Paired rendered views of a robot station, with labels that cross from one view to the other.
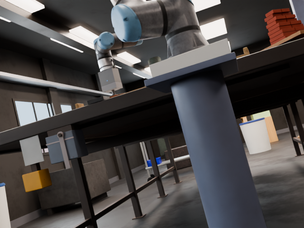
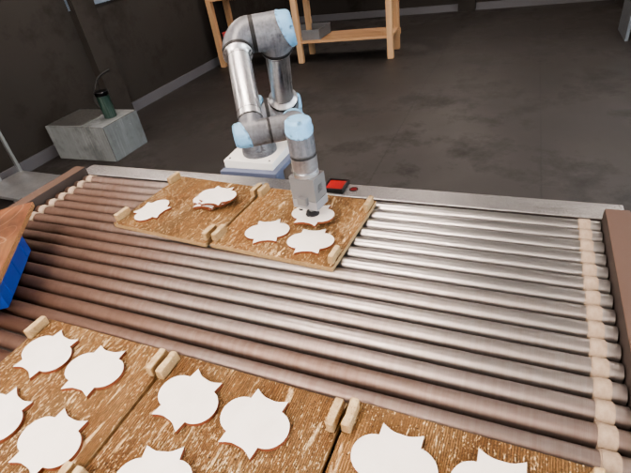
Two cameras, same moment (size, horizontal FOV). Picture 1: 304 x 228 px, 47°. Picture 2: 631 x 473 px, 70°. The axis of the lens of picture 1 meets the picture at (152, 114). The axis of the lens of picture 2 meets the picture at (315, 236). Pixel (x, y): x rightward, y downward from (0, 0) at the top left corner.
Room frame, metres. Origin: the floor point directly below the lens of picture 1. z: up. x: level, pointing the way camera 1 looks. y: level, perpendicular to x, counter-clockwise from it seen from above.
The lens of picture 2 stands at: (2.86, 0.41, 1.69)
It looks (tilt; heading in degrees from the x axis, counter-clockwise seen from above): 35 degrees down; 193
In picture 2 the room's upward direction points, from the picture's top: 9 degrees counter-clockwise
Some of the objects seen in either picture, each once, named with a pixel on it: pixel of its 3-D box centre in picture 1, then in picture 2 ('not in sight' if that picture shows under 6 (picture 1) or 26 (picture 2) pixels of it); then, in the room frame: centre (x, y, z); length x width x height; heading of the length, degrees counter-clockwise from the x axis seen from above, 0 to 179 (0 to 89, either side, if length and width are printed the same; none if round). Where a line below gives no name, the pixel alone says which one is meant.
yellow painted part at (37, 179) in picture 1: (33, 163); not in sight; (1.57, 0.58, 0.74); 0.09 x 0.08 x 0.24; 75
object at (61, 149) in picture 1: (66, 147); not in sight; (1.53, 0.40, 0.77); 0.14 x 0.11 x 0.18; 75
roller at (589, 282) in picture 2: not in sight; (249, 239); (1.76, -0.05, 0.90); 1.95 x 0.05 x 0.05; 75
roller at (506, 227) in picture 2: not in sight; (277, 205); (1.56, 0.00, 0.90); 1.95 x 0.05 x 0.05; 75
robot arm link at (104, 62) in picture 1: (106, 64); (303, 162); (1.72, 0.16, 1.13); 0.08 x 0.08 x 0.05
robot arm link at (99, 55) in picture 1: (102, 49); (300, 136); (1.72, 0.16, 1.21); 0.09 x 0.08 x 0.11; 17
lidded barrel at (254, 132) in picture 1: (255, 135); not in sight; (7.15, -1.94, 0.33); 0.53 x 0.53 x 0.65
